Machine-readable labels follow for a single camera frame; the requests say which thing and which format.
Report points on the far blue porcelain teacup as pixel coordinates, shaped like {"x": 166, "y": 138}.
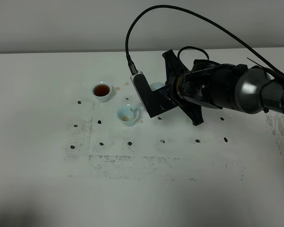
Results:
{"x": 102, "y": 91}

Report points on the near blue porcelain teacup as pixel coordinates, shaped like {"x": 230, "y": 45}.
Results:
{"x": 128, "y": 114}

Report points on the light blue porcelain teapot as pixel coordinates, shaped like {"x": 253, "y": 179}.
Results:
{"x": 142, "y": 101}

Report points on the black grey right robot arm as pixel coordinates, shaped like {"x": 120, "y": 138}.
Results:
{"x": 258, "y": 89}

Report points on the silver depth camera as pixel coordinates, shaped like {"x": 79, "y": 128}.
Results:
{"x": 145, "y": 92}

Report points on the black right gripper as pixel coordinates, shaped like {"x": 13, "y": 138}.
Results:
{"x": 208, "y": 84}

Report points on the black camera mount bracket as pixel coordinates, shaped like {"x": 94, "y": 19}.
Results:
{"x": 162, "y": 99}

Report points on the blue porcelain teacup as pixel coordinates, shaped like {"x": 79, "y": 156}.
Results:
{"x": 128, "y": 114}
{"x": 102, "y": 91}

